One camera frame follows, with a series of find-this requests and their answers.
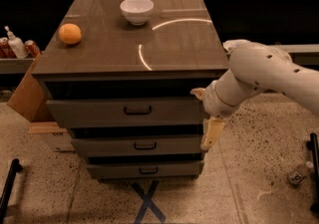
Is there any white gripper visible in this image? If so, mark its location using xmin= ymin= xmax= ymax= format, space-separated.
xmin=190 ymin=81 xmax=238 ymax=151

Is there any grey top drawer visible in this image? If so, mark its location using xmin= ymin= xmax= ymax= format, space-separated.
xmin=47 ymin=97 xmax=208 ymax=128

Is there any grey drawer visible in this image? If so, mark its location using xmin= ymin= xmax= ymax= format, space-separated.
xmin=87 ymin=160 xmax=204 ymax=180
xmin=47 ymin=97 xmax=208 ymax=128
xmin=72 ymin=135 xmax=204 ymax=157

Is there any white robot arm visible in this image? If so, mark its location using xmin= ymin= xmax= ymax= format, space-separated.
xmin=190 ymin=40 xmax=319 ymax=151

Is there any grey bottom drawer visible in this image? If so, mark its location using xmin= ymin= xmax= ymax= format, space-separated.
xmin=87 ymin=160 xmax=204 ymax=180

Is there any grey drawer cabinet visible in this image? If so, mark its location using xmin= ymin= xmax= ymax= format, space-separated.
xmin=32 ymin=0 xmax=232 ymax=181

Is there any grey middle drawer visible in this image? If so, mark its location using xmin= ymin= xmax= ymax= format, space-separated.
xmin=72 ymin=135 xmax=204 ymax=157

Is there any black right base leg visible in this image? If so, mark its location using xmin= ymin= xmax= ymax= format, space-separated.
xmin=306 ymin=132 xmax=319 ymax=215

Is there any black base leg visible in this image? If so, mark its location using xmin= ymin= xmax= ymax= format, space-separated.
xmin=0 ymin=158 xmax=23 ymax=224
xmin=306 ymin=132 xmax=319 ymax=215

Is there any clear plastic bottle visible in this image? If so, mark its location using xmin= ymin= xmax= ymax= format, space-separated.
xmin=287 ymin=161 xmax=314 ymax=185

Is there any white ceramic bowl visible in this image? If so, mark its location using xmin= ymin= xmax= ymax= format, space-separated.
xmin=120 ymin=0 xmax=154 ymax=26

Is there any white box on floor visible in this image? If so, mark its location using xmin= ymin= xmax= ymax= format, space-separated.
xmin=29 ymin=121 xmax=74 ymax=152

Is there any orange fruit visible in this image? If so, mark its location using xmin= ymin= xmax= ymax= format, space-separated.
xmin=58 ymin=23 xmax=82 ymax=45

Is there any brown cardboard box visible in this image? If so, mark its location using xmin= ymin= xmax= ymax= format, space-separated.
xmin=7 ymin=55 xmax=54 ymax=122

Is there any red soda can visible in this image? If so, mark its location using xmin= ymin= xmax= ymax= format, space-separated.
xmin=25 ymin=40 xmax=41 ymax=57
xmin=0 ymin=37 xmax=15 ymax=59

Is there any black left base leg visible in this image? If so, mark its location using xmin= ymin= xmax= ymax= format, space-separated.
xmin=0 ymin=158 xmax=23 ymax=224

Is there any white pump bottle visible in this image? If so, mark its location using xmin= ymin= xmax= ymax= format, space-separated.
xmin=5 ymin=26 xmax=28 ymax=59

